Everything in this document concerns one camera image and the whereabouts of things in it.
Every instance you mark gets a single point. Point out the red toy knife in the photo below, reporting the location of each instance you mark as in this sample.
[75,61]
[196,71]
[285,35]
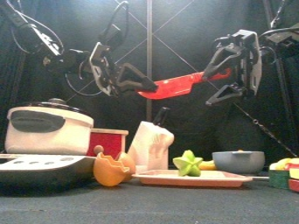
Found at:
[176,86]

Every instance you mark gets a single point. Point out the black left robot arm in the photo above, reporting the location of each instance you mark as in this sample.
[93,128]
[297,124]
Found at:
[37,39]

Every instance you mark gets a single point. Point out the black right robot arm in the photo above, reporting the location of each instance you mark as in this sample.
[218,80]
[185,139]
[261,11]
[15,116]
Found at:
[282,40]

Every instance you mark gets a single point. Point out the white knife block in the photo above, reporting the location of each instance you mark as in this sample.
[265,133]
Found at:
[150,148]

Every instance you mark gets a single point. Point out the thin diagonal metal rod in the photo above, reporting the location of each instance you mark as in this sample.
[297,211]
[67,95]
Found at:
[269,132]

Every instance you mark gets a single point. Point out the black pot lid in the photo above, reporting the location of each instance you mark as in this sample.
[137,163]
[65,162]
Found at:
[54,104]

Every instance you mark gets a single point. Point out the red wooden box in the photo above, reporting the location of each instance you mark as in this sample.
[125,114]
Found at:
[109,143]

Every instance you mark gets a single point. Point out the small wooden knob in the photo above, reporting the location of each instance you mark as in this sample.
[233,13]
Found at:
[98,149]

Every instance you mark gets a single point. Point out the grey-blue toy bowl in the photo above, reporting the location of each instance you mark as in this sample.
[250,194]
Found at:
[238,162]

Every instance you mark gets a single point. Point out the white toy cooking pot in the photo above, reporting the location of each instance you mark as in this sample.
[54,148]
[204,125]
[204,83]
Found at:
[49,132]

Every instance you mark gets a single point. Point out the orange cracked eggshell half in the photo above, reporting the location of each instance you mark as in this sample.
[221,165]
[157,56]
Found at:
[127,162]
[109,173]

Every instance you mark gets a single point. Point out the yellow toy banana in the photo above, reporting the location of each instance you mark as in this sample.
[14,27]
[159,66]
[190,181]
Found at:
[209,165]

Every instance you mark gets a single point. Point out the green toy starfruit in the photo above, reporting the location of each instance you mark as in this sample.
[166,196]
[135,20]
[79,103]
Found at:
[189,164]

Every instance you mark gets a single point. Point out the pale yellow toy food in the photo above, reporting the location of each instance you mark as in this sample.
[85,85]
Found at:
[284,163]

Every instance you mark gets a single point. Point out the pink plastic tray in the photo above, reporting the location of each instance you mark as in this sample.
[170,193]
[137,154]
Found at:
[194,178]

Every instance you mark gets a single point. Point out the grey toy stove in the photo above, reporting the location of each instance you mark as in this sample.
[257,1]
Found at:
[43,169]

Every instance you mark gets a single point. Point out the red toy block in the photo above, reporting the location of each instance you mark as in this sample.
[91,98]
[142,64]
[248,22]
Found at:
[294,185]

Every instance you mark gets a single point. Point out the vertical metal frame pole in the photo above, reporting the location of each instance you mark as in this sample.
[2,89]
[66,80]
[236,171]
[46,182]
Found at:
[150,58]

